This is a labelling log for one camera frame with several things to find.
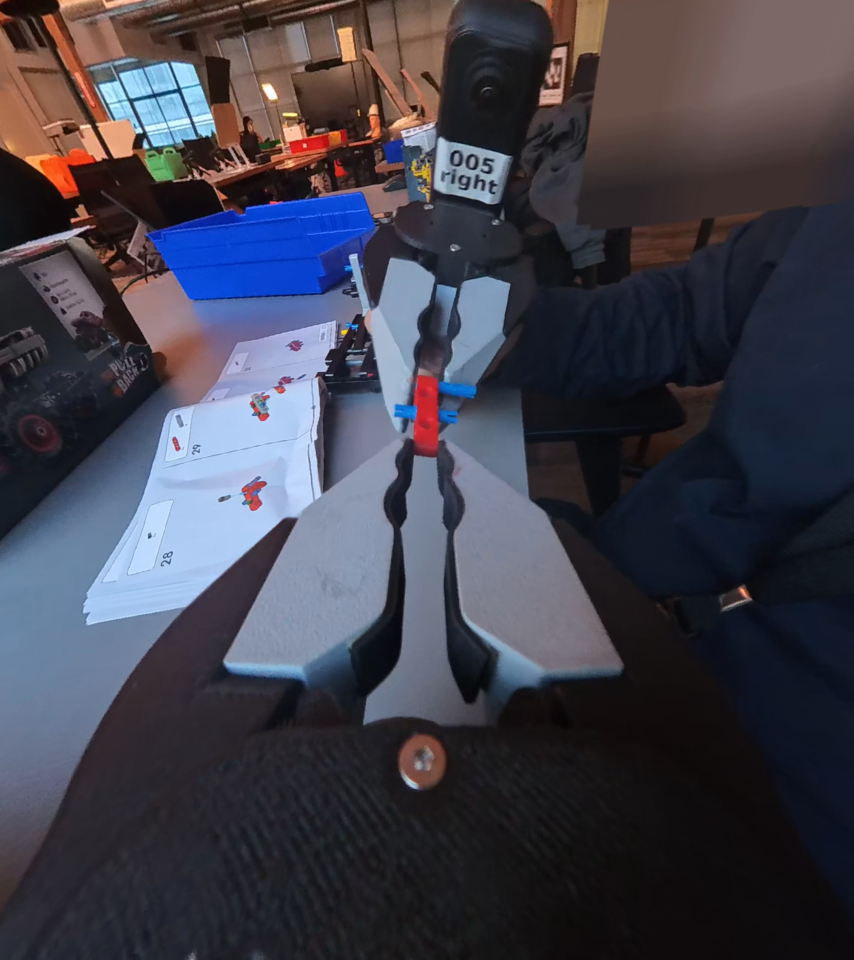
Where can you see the red lego beam blue pins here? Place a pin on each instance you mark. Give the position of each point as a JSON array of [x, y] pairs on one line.
[[425, 420]]

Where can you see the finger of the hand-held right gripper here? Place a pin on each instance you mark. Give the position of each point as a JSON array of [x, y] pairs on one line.
[[483, 322], [397, 330]]

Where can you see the blue plastic bin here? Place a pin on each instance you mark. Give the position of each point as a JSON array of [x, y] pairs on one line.
[[262, 247]]

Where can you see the person's right forearm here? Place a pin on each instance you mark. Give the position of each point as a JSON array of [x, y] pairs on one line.
[[659, 322]]

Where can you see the grey jacket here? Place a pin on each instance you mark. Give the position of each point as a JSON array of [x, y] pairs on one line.
[[562, 172]]

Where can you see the orange bins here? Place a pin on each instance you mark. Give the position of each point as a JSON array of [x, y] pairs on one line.
[[63, 172]]

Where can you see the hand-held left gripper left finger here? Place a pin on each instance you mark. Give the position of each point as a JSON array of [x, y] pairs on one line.
[[307, 592]]

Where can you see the black lego assembly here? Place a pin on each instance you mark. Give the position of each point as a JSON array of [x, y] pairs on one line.
[[348, 360]]

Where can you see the dark wall screen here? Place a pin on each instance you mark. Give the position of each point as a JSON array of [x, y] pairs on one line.
[[329, 94]]

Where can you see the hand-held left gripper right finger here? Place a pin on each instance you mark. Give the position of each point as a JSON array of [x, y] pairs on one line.
[[532, 592]]

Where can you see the green bins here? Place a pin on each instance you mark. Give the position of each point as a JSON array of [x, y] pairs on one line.
[[166, 163]]

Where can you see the black pole stand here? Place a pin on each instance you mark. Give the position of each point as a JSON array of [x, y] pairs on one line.
[[74, 82]]

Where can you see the lego instruction booklet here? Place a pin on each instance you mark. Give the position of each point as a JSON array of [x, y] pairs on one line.
[[232, 457]]

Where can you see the red bin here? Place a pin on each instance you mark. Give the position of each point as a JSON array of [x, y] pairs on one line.
[[308, 144]]

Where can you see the black lego set box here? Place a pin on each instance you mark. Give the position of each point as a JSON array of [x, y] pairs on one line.
[[29, 390]]

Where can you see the large paned window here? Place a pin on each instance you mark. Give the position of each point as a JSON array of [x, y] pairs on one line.
[[149, 97]]

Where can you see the printed lego booklet standing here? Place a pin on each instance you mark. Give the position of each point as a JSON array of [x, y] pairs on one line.
[[418, 165]]

